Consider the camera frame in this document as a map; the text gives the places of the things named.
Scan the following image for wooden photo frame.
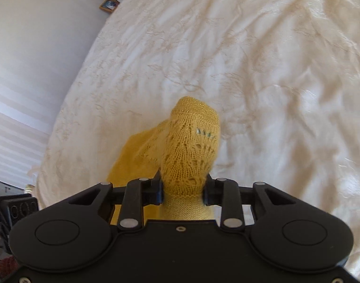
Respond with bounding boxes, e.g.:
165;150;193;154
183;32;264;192
99;0;120;13

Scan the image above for white floral bedspread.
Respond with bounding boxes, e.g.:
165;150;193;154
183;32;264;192
35;0;360;281

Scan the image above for yellow knit sweater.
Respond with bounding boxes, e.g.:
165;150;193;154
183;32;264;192
106;96;222;222

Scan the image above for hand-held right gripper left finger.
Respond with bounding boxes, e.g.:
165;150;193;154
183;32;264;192
68;168;163;232

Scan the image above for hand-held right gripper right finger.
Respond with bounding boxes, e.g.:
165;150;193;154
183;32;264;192
203;173;297;232

